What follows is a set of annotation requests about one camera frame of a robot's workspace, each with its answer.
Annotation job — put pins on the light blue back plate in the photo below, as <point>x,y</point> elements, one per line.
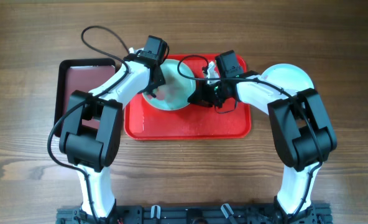
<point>174,94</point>

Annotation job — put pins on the light blue plate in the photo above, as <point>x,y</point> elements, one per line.
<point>288,77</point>
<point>174,94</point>

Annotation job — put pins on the black mounting base rail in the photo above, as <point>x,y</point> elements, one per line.
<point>254,213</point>

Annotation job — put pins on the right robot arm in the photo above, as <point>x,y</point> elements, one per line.
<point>302,132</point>

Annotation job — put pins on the red plastic tray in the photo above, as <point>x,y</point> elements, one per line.
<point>143,120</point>

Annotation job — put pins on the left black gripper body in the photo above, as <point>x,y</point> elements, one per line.
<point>155,84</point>

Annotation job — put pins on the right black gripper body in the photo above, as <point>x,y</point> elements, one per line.
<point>214,94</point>

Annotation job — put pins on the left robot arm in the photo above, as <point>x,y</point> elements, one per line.
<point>89,129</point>

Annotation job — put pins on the dark maroon tray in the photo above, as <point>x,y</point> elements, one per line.
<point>83,75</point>

